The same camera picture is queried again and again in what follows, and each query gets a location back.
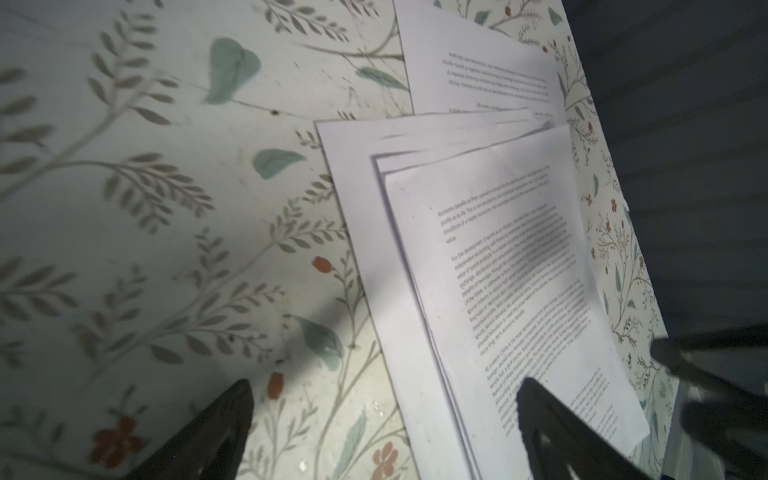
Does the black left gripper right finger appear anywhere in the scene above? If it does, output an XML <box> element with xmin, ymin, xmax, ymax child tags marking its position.
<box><xmin>516</xmin><ymin>377</ymin><xmax>646</xmax><ymax>479</ymax></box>

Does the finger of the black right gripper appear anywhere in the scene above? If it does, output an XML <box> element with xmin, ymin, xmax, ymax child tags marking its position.
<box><xmin>650</xmin><ymin>325</ymin><xmax>767</xmax><ymax>479</ymax></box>

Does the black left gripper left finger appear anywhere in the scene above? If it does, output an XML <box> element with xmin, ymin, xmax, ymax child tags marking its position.
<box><xmin>126</xmin><ymin>379</ymin><xmax>255</xmax><ymax>480</ymax></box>

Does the printed paper sheet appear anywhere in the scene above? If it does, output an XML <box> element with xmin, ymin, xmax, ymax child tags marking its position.
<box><xmin>394</xmin><ymin>1</ymin><xmax>567</xmax><ymax>126</ymax></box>
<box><xmin>318</xmin><ymin>110</ymin><xmax>650</xmax><ymax>479</ymax></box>

